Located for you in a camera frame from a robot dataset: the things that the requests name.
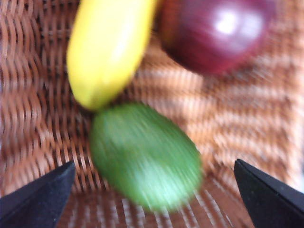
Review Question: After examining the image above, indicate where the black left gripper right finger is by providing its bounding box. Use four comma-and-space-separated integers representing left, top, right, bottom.
234, 159, 304, 228

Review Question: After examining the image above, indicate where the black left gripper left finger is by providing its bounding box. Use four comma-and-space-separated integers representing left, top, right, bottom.
0, 161, 76, 228

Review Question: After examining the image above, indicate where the green avocado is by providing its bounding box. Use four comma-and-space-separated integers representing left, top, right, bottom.
89, 102, 204, 212

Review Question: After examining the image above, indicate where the brown wicker basket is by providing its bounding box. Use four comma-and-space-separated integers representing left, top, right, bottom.
0, 0, 304, 228

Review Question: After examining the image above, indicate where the yellow banana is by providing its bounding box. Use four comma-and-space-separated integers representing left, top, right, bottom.
66, 0, 159, 111

